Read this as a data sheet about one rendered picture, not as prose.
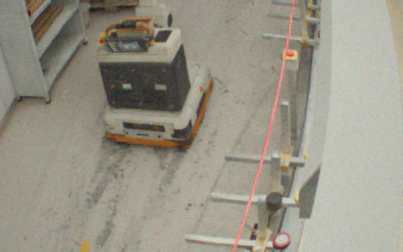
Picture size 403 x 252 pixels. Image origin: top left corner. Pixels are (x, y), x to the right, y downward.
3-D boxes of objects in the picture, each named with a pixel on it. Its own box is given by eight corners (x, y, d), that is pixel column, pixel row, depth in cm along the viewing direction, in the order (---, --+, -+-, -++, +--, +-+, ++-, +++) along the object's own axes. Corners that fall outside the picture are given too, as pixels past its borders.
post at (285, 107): (282, 178, 265) (280, 102, 232) (283, 173, 267) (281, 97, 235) (288, 178, 264) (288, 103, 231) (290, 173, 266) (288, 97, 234)
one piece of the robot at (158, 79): (184, 128, 374) (164, 25, 317) (110, 121, 389) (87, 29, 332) (198, 94, 397) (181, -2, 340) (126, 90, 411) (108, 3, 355)
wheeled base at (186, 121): (191, 152, 377) (185, 124, 360) (106, 142, 394) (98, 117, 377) (215, 85, 423) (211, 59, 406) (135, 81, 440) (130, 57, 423)
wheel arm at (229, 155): (225, 162, 261) (224, 155, 258) (226, 156, 263) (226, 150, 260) (314, 169, 249) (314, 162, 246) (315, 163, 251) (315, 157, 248)
